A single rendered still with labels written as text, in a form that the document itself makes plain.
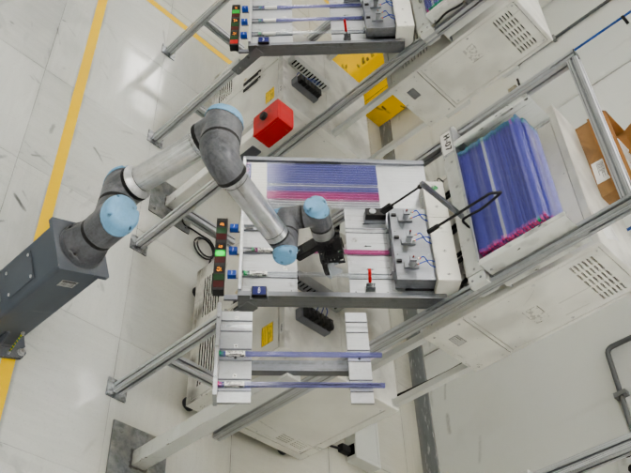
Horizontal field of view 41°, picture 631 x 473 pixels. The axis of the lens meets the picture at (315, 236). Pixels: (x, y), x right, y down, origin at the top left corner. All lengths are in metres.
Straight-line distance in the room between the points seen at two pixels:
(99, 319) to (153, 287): 0.37
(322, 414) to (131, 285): 0.96
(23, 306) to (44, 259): 0.20
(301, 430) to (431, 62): 1.77
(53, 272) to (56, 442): 0.67
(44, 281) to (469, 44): 2.23
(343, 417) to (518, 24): 1.90
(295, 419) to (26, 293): 1.27
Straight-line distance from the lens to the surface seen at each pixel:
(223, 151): 2.37
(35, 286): 2.76
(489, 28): 3.97
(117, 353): 3.40
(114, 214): 2.56
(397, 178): 3.30
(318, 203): 2.64
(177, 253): 3.91
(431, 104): 4.17
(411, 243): 2.97
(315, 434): 3.60
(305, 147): 4.29
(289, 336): 3.12
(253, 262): 2.95
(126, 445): 3.24
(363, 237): 3.05
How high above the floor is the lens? 2.40
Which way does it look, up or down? 30 degrees down
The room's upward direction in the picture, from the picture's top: 56 degrees clockwise
